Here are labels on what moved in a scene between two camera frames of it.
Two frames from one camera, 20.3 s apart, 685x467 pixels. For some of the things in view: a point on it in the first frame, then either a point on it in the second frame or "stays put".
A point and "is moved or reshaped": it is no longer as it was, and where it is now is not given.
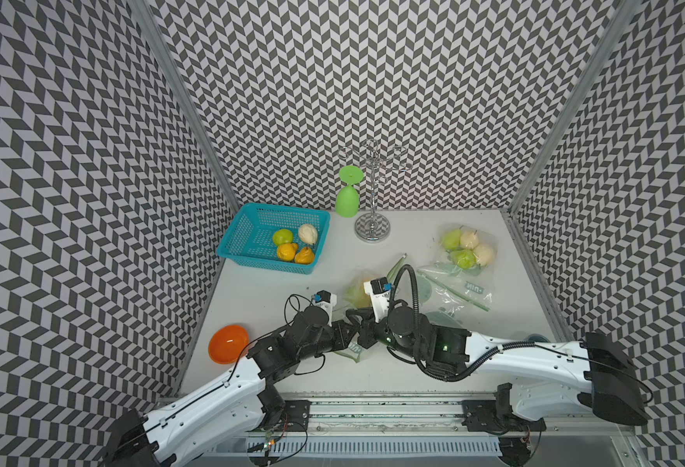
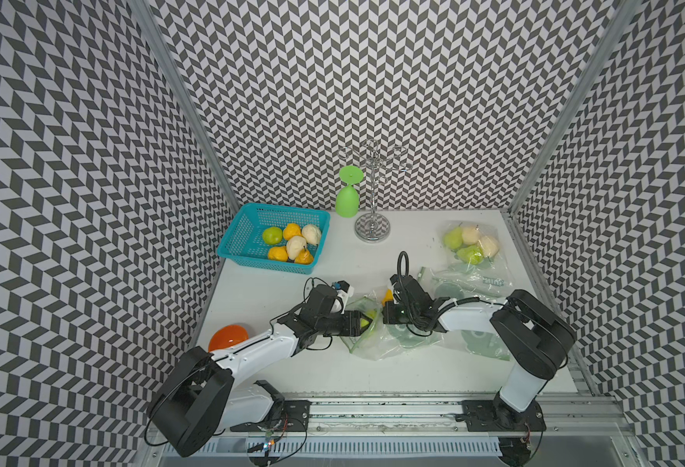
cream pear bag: x=308 y=233 stays put
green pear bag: x=282 y=236 is moved or reshaped
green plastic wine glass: x=346 y=202 stays put
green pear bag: x=451 y=239 stays put
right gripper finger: x=368 y=337 -> x=393 y=313
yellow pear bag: x=305 y=256 stays put
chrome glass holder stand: x=377 y=161 stays put
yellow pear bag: x=287 y=251 is moved or reshaped
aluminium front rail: x=428 y=415 stays put
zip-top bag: x=359 y=298 is moved or reshaped
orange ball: x=227 y=342 stays put
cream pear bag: x=469 y=239 stays put
